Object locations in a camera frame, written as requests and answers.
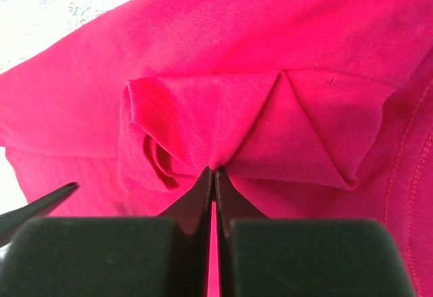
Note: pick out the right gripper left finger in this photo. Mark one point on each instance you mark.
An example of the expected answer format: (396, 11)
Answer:
(163, 255)

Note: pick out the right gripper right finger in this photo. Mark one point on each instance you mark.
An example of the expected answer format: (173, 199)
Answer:
(259, 256)

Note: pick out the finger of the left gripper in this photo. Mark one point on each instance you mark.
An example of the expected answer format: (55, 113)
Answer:
(12, 221)

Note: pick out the bright red t-shirt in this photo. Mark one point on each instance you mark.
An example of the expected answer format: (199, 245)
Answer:
(317, 109)

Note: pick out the floral patterned table mat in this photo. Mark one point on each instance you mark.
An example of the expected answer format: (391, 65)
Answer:
(50, 6)

